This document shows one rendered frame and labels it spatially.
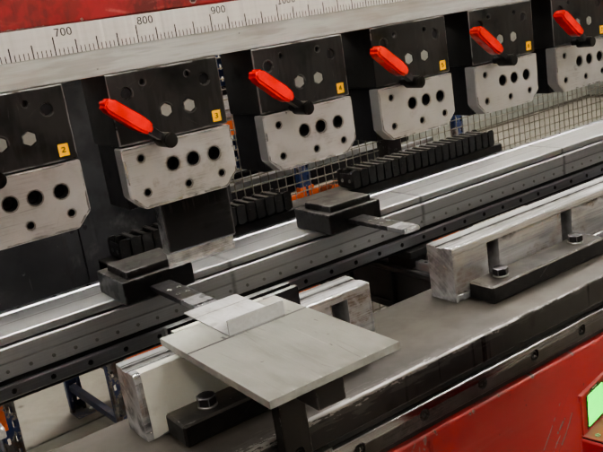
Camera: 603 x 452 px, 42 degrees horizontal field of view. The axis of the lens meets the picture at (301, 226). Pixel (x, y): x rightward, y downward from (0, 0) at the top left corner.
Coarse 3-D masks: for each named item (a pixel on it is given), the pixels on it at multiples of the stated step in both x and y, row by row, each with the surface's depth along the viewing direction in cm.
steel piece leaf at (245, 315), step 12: (252, 300) 110; (216, 312) 108; (228, 312) 107; (240, 312) 107; (252, 312) 101; (264, 312) 102; (276, 312) 103; (216, 324) 104; (228, 324) 99; (240, 324) 100; (252, 324) 101
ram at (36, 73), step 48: (0, 0) 84; (48, 0) 87; (96, 0) 90; (144, 0) 93; (192, 0) 96; (432, 0) 118; (480, 0) 124; (144, 48) 94; (192, 48) 97; (240, 48) 101
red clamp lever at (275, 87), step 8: (256, 72) 98; (264, 72) 99; (256, 80) 99; (264, 80) 99; (272, 80) 100; (264, 88) 100; (272, 88) 100; (280, 88) 100; (288, 88) 102; (272, 96) 102; (280, 96) 101; (288, 96) 101; (296, 104) 103; (304, 104) 103; (312, 104) 103; (296, 112) 104; (304, 112) 103; (312, 112) 103
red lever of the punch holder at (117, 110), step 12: (108, 108) 88; (120, 108) 89; (120, 120) 89; (132, 120) 90; (144, 120) 91; (144, 132) 91; (156, 132) 92; (168, 132) 93; (156, 144) 94; (168, 144) 92
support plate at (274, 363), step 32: (288, 320) 102; (320, 320) 100; (224, 352) 95; (256, 352) 93; (288, 352) 92; (320, 352) 91; (352, 352) 90; (384, 352) 90; (256, 384) 85; (288, 384) 84; (320, 384) 85
